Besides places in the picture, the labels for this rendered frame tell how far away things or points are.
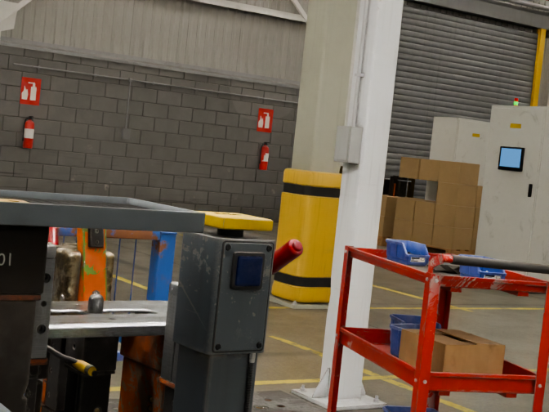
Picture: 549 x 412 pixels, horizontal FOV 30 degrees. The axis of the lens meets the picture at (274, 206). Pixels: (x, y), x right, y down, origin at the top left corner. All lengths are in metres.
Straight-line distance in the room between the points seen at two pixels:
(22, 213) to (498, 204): 10.84
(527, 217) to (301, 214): 3.69
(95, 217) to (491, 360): 2.66
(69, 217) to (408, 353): 2.70
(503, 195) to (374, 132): 6.49
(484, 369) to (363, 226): 1.87
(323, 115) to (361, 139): 3.21
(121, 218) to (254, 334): 0.21
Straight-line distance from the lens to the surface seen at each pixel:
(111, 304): 1.40
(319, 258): 8.33
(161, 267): 3.23
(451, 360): 3.33
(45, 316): 1.06
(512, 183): 11.46
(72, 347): 1.33
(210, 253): 0.97
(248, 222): 0.98
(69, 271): 1.46
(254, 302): 1.00
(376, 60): 5.12
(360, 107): 5.14
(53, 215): 0.84
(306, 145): 8.33
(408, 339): 3.47
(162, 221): 0.88
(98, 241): 1.46
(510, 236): 11.44
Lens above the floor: 1.23
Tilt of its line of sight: 3 degrees down
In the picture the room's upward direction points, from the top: 6 degrees clockwise
